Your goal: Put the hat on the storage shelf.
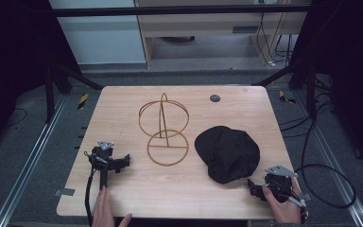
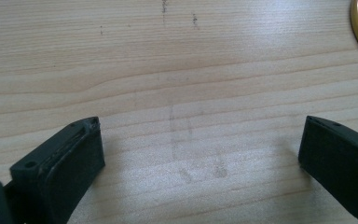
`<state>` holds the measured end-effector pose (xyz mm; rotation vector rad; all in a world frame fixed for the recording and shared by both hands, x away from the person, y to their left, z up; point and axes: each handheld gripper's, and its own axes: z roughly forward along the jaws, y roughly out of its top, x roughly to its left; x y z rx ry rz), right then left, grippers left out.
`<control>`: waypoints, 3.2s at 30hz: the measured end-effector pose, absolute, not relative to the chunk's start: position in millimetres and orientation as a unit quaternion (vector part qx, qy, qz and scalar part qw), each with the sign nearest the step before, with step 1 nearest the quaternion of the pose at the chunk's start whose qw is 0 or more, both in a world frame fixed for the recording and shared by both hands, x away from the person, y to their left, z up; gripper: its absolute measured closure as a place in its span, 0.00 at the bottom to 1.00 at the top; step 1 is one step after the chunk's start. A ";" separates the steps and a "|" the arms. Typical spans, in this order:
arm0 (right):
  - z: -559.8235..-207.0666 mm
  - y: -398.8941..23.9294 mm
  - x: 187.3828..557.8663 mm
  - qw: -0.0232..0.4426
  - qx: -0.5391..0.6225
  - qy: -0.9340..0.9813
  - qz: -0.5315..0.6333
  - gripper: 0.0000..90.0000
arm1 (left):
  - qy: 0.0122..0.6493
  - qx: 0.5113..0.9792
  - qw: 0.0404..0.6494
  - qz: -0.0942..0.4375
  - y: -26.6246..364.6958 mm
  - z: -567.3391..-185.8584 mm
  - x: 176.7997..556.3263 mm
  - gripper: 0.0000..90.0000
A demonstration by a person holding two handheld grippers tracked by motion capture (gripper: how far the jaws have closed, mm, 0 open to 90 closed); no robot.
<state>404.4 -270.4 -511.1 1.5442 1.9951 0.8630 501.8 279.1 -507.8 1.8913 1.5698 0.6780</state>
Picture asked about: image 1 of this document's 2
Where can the black yellow striped floor tape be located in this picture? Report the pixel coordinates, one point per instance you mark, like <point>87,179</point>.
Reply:
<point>285,98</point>
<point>82,101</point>

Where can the person's left hand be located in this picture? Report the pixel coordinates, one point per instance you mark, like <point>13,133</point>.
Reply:
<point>102,208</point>

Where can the grey round table grommet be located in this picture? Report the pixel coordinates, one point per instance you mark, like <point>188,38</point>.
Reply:
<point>215,98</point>

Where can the light wooden desk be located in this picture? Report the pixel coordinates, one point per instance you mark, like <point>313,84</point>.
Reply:
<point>201,28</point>

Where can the dark curtain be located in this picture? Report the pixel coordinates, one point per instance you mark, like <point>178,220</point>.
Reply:
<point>349,72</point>
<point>12,63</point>

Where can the black cap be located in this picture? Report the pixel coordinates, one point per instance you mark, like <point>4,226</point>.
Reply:
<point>227,154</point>

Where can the aluminium floor rail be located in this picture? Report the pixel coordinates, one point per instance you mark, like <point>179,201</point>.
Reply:
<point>28,160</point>
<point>334,160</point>

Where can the black metal stand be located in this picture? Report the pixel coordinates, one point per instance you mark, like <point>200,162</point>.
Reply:
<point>302,85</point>
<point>53,85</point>

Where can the black metal frame bar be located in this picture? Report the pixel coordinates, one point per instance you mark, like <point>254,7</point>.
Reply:
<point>176,10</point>

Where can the person's right hand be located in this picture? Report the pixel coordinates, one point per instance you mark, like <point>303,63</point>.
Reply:
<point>285,209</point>

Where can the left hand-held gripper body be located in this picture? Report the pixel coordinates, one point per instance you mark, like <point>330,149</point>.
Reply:
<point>103,159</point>

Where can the white cabinet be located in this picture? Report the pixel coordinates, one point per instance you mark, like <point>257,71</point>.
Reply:
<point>100,34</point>

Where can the grey tape piece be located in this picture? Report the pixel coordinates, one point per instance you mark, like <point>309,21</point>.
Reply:
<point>64,191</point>

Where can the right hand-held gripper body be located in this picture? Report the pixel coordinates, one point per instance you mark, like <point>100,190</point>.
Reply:
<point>279,184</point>

